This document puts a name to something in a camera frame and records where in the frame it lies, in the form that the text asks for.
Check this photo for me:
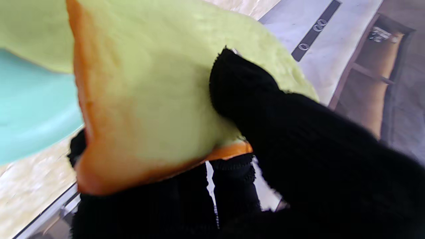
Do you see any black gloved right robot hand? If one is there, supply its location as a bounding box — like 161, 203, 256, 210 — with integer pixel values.
67, 47, 425, 239

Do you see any small dark shelf item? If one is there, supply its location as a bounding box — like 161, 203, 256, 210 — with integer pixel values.
368, 26, 399, 43

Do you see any green round plate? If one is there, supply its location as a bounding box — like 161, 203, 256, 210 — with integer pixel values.
0, 49, 84, 165

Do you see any open wooden wall shelf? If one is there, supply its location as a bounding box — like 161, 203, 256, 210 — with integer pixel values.
329, 13, 415, 140

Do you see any black wall socket strip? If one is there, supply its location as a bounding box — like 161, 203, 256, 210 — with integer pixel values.
291, 0, 342, 62

